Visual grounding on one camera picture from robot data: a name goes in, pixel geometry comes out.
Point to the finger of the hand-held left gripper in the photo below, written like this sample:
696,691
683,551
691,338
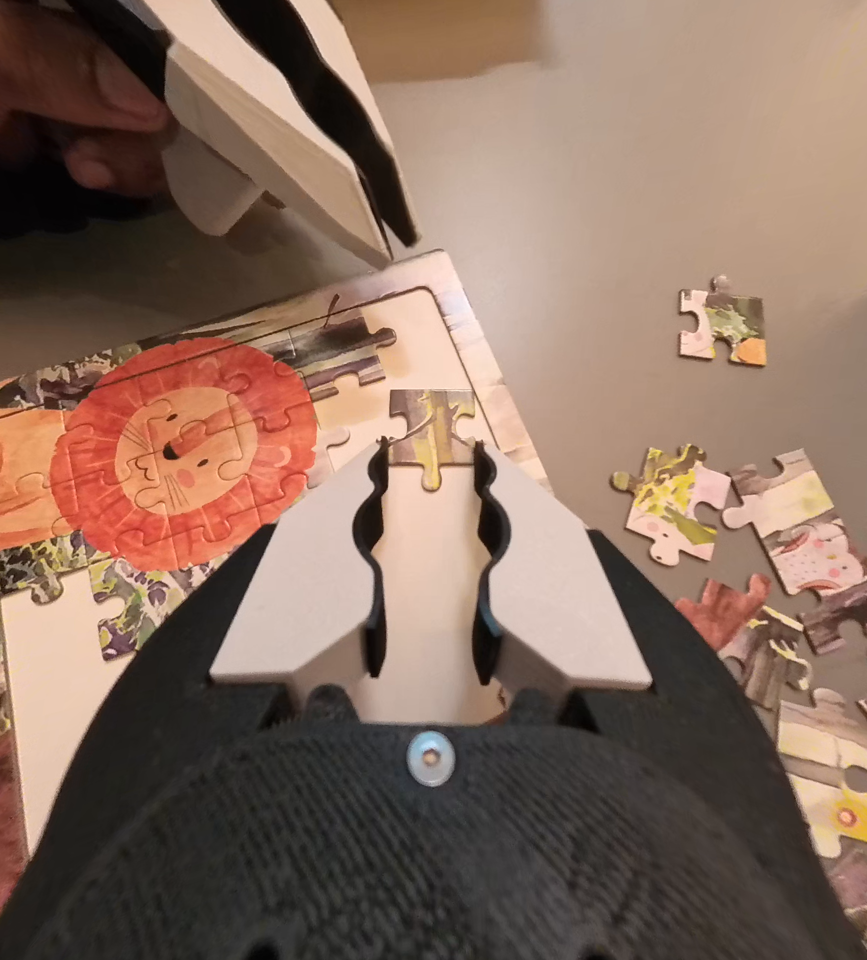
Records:
268,135
358,67

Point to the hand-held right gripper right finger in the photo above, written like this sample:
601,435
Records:
568,615

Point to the pile of puzzle pieces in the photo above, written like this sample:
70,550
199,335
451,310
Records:
801,540

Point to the person's left hand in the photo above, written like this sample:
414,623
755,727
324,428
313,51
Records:
43,75

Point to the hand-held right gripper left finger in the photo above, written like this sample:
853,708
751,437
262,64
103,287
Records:
291,607

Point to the orange corner puzzle piece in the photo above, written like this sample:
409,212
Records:
726,322

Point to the lion jigsaw puzzle board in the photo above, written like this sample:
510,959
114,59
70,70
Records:
51,675

